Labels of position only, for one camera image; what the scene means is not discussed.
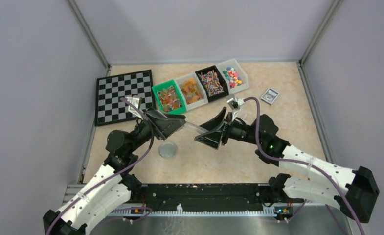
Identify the green candy bin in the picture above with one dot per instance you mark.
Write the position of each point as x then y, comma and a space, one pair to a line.
169, 98

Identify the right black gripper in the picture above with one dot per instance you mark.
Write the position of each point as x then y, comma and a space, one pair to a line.
217, 129

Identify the black grey chessboard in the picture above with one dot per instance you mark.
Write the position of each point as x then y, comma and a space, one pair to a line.
109, 108

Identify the black candy bin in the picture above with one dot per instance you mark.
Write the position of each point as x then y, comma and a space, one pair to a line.
215, 87

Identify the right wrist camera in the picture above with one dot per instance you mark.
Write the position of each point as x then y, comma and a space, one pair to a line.
235, 104

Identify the white cable duct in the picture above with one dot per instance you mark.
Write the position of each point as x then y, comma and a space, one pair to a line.
272, 211

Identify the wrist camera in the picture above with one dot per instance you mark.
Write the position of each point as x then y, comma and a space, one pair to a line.
235, 104
133, 103

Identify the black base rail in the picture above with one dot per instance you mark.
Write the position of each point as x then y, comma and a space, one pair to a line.
239, 197

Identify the white bin colourful candies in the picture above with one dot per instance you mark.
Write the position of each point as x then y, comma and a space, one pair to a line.
234, 75

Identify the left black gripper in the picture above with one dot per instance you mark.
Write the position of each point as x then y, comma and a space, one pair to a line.
169, 123

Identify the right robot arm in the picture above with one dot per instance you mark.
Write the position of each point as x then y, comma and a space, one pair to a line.
353, 191

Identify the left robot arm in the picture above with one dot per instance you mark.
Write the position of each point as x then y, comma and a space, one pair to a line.
112, 185

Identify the blue playing card box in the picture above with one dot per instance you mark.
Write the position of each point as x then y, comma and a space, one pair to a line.
270, 96

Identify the clear plastic scoop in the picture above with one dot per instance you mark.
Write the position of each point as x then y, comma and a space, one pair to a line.
195, 128

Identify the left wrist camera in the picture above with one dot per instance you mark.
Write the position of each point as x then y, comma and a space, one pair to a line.
133, 103

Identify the white bin orange candies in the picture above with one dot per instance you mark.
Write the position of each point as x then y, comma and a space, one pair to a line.
191, 91

